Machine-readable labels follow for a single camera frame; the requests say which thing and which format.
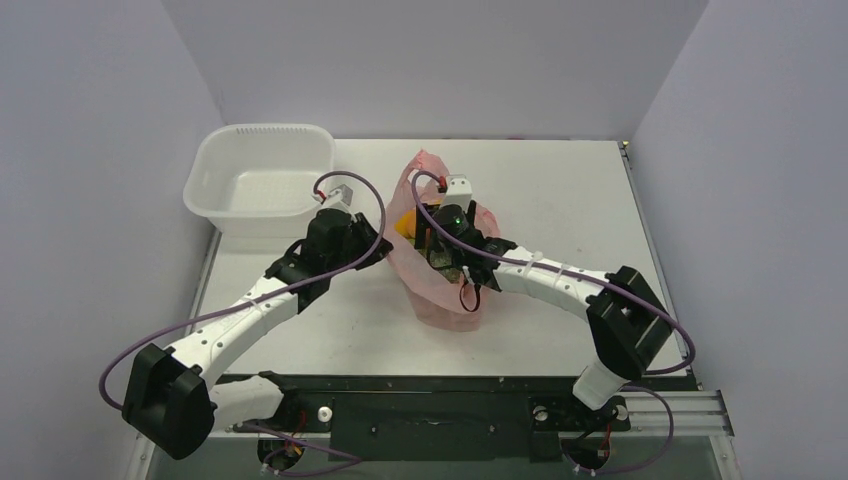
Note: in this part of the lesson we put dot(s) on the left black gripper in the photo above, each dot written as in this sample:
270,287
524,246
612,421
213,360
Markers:
363,231

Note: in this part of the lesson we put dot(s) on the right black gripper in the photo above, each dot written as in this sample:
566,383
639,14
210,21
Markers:
429,245

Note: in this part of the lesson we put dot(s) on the pink plastic bag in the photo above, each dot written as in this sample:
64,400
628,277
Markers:
435,300

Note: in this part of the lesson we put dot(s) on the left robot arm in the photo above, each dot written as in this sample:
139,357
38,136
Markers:
173,396

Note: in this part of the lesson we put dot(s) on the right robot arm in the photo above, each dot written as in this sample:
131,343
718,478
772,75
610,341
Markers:
627,322

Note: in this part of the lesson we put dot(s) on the white plastic basin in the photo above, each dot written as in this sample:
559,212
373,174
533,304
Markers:
255,180

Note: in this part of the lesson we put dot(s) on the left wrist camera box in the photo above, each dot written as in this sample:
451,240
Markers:
339,199

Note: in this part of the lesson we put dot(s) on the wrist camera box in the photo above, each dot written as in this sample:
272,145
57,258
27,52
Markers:
339,199
458,191

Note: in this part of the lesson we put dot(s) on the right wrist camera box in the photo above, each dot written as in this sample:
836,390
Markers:
458,191

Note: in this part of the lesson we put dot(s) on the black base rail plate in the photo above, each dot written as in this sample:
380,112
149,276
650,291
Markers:
438,418

